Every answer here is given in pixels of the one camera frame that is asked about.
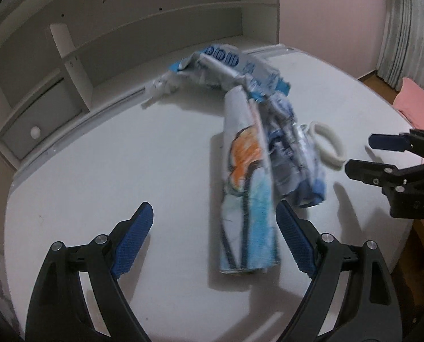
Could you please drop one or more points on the crumpled white tissue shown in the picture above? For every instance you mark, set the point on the crumpled white tissue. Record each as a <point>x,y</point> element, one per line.
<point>162,87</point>

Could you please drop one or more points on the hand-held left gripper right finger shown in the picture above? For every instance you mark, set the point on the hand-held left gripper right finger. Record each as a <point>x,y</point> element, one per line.
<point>297,238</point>

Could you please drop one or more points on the white drawer knob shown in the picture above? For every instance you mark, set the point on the white drawer knob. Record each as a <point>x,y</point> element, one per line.
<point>35,132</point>

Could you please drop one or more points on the grey drawer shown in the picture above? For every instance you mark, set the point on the grey drawer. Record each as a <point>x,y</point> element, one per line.
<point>55,107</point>

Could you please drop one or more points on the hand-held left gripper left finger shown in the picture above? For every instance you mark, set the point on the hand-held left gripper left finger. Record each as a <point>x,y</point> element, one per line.
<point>133,240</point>

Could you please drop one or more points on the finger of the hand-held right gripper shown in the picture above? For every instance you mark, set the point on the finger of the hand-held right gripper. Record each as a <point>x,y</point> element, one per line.
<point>365,171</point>
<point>386,141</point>

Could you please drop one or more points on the grey striped curtain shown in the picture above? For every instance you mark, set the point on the grey striped curtain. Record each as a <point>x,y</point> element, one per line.
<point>407,35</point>

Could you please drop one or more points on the pink cloth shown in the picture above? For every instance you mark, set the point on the pink cloth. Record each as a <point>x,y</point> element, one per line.
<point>422,110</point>

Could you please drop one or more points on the crumpled silver blue wrapper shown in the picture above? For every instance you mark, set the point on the crumpled silver blue wrapper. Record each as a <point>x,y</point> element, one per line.
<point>297,164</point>

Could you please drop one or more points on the orange blue snack bag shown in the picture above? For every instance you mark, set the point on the orange blue snack bag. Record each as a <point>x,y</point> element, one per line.
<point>247,199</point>

